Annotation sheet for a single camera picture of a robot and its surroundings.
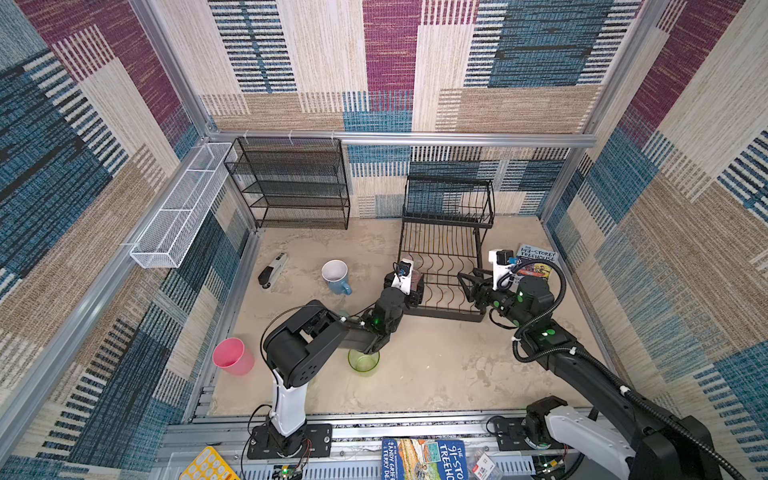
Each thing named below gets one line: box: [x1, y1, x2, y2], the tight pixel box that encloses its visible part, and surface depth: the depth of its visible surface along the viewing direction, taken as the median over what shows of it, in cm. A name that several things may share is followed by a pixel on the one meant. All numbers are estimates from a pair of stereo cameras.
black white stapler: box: [258, 252, 289, 293], surface depth 104 cm
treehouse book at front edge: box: [382, 439, 469, 480], surface depth 70 cm
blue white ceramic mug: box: [321, 259, 352, 296], surface depth 96 cm
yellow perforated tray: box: [179, 446, 242, 480], surface depth 71 cm
